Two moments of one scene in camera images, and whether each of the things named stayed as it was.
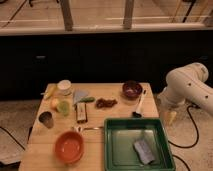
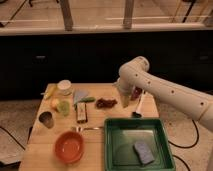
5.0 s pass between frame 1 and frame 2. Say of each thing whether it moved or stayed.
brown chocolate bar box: stayed
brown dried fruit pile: stayed
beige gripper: moved
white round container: stayed
